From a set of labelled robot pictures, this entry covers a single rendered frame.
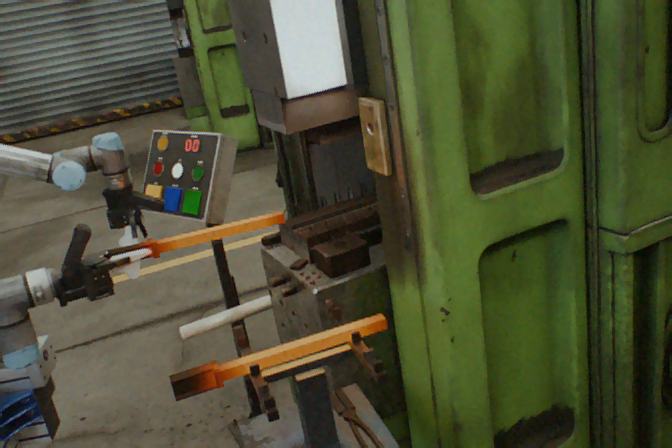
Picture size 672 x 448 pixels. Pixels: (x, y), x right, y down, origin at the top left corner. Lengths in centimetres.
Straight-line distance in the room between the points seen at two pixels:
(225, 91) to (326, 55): 503
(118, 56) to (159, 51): 52
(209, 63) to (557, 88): 519
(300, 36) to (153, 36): 805
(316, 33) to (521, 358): 97
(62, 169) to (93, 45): 774
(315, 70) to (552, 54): 54
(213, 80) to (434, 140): 528
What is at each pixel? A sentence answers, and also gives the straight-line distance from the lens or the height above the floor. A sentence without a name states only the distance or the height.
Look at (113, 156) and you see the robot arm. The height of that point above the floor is 123.
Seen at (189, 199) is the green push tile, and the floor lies 102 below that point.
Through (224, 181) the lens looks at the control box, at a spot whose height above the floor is 105.
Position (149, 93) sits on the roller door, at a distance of 975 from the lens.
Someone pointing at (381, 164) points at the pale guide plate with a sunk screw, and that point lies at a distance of 160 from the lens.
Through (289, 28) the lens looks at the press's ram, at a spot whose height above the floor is 152.
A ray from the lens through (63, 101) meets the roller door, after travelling 972.
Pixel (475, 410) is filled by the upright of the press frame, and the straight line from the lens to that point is 180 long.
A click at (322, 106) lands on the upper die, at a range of 178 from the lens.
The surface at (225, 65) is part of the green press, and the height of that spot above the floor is 82.
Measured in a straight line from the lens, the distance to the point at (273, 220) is 167.
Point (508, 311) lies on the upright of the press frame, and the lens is 181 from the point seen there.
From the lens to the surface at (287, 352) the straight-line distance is 140.
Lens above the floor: 168
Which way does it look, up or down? 21 degrees down
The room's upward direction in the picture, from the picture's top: 9 degrees counter-clockwise
